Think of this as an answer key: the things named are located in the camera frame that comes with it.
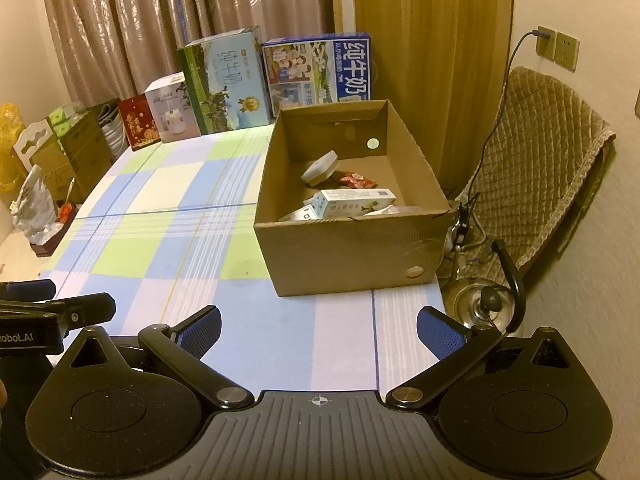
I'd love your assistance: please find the white plastic bag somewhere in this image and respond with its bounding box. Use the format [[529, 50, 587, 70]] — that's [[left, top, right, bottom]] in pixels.
[[10, 165, 58, 233]]

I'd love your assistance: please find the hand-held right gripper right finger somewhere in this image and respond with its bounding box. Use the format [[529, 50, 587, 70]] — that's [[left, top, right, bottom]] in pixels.
[[385, 306, 591, 411]]

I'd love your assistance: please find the beige wall socket plate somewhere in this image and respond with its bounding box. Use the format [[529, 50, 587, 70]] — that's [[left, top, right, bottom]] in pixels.
[[536, 25, 557, 58], [555, 32, 580, 70]]

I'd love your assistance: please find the green white spray box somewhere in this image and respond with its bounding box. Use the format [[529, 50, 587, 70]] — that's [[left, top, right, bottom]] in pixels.
[[277, 205, 321, 222]]

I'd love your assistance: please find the blue milk carton box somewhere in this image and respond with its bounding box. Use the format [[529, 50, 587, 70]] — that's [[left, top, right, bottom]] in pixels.
[[261, 32, 373, 121]]

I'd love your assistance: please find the stack of metal basins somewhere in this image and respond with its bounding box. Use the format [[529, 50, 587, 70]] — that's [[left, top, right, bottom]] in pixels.
[[100, 102, 126, 158]]

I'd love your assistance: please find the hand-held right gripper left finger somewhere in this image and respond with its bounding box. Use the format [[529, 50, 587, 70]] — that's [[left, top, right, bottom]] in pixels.
[[47, 305, 256, 411]]

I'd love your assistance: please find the brown cardboard box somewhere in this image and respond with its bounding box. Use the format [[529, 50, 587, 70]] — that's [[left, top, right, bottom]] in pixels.
[[253, 99, 453, 297]]

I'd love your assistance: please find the white carved chair back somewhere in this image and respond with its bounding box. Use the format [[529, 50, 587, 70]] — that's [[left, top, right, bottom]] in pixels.
[[12, 122, 53, 166]]

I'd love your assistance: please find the yellow plastic bag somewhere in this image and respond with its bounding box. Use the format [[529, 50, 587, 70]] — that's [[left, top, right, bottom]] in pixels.
[[0, 102, 26, 191]]

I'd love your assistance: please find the white power adapter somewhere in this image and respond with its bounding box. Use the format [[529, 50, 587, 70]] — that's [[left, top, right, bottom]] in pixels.
[[300, 150, 340, 186]]

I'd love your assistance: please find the red snack packet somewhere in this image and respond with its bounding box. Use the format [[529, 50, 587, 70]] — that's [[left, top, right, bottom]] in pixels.
[[337, 171, 377, 190]]

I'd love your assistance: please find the steel kettle with black handle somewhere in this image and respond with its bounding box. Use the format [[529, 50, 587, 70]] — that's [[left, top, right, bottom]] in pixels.
[[442, 239, 527, 337]]

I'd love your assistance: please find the green milk carton box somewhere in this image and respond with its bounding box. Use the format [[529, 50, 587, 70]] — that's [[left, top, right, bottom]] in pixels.
[[177, 27, 273, 136]]

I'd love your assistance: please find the red gift box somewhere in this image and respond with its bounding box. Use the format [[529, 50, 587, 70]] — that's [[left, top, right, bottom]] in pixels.
[[117, 96, 162, 152]]

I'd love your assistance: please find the small brown cardboard carton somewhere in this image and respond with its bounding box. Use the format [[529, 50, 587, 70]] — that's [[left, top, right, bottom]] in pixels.
[[27, 137, 73, 201]]

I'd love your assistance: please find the large brown cardboard carton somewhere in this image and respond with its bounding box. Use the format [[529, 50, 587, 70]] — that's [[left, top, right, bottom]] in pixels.
[[60, 110, 113, 186]]

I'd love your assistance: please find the dark red tray box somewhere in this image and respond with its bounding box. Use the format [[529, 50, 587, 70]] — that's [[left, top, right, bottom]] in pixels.
[[30, 202, 76, 257]]

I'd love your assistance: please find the grey charger cable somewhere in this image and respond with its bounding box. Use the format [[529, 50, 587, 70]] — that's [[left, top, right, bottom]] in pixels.
[[452, 29, 551, 261]]

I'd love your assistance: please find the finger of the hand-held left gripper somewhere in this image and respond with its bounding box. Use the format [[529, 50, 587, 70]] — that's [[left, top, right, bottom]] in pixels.
[[0, 294, 117, 333], [0, 280, 57, 302]]

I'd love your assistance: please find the white humidifier box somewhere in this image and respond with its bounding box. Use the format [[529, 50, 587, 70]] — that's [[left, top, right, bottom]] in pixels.
[[144, 73, 202, 143]]

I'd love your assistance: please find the chair with quilted cover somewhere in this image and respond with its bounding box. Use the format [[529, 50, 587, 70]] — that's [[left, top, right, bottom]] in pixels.
[[440, 66, 617, 271]]

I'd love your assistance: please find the white green ointment box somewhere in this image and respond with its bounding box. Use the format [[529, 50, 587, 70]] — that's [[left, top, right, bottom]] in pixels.
[[314, 188, 397, 220]]

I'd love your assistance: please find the grey beige curtain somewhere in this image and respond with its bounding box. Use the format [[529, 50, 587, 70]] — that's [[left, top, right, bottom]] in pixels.
[[40, 0, 336, 111]]

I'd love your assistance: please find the checkered tablecloth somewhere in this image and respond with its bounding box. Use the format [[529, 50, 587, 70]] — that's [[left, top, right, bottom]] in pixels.
[[0, 122, 446, 395]]

